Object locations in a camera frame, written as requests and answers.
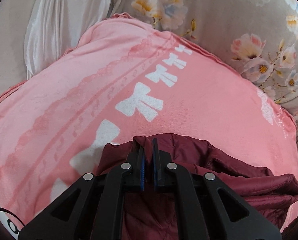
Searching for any pink blanket with white bows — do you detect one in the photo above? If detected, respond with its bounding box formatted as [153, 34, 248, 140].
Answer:
[0, 14, 298, 223]

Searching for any grey floral bedsheet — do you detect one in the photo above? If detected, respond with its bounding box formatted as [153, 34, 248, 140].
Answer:
[114, 0, 298, 134]

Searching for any white satin curtain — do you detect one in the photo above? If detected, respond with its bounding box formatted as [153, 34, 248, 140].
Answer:
[0, 0, 112, 94]

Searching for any maroon quilted puffer jacket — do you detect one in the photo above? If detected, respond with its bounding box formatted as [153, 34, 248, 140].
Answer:
[92, 134, 298, 239]

